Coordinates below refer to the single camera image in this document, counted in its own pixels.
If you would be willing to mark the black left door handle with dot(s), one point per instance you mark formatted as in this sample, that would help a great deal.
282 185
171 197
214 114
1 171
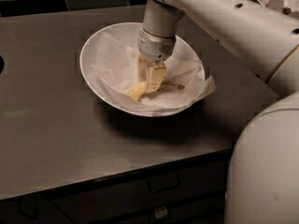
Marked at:
28 208

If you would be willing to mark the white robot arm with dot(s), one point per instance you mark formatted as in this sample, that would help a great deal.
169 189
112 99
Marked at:
263 176

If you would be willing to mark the black drawer handle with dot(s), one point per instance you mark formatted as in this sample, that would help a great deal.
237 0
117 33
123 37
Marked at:
160 183
159 214

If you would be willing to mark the dark drawer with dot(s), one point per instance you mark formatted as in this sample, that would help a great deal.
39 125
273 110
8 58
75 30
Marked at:
196 183
205 211

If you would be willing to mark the black top drawer handle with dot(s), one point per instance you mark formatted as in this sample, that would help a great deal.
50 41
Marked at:
160 183

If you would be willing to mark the yellow banana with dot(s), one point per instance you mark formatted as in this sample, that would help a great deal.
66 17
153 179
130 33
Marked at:
142 88

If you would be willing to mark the dark left cabinet door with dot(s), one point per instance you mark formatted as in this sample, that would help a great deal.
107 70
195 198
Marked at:
47 212

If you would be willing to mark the white tissue paper sheet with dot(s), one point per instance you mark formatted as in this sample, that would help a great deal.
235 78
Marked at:
115 66

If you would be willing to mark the dark top drawer front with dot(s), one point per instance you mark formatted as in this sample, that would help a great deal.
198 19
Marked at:
196 183

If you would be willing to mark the large white bowl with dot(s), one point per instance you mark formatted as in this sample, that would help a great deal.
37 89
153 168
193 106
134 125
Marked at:
106 38

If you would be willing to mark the dark lower drawer front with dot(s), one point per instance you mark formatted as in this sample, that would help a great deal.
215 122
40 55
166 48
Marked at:
205 211

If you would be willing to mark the black lower drawer handle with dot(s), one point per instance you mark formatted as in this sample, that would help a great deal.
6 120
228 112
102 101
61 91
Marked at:
159 214

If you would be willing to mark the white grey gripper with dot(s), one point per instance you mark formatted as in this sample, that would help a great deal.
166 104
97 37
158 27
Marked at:
154 48

